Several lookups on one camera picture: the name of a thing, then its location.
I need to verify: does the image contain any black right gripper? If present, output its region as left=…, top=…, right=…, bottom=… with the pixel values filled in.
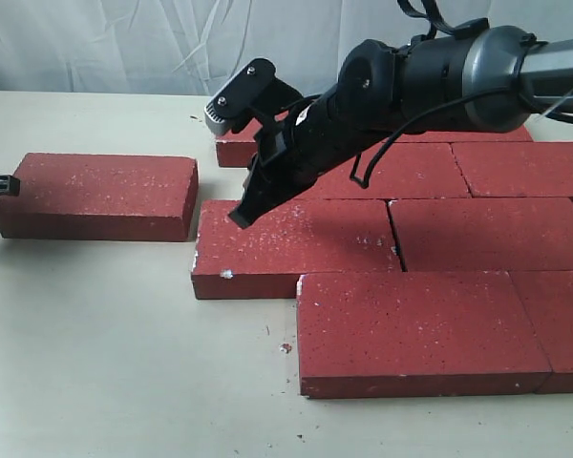
left=228, top=90, right=386, bottom=228

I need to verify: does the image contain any red brick diagonal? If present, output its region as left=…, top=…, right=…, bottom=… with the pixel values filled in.
left=309, top=141, right=474, bottom=201

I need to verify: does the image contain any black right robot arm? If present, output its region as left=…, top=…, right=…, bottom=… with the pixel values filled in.
left=224, top=26, right=573, bottom=228

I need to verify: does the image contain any red brick front large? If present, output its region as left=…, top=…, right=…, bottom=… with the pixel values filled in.
left=296, top=271, right=552, bottom=399

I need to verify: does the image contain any red brick right second row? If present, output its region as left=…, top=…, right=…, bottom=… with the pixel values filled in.
left=452, top=142, right=573, bottom=203

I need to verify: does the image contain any red brick right third row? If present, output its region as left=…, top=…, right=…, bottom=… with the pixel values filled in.
left=389, top=198, right=573, bottom=272

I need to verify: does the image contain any blue wrinkled backdrop cloth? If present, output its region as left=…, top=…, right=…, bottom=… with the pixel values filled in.
left=0, top=0, right=573, bottom=99

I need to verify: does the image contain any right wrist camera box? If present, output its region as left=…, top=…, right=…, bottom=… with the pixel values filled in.
left=204, top=57, right=276, bottom=136

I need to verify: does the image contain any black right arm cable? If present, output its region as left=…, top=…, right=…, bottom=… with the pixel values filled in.
left=349, top=0, right=573, bottom=188

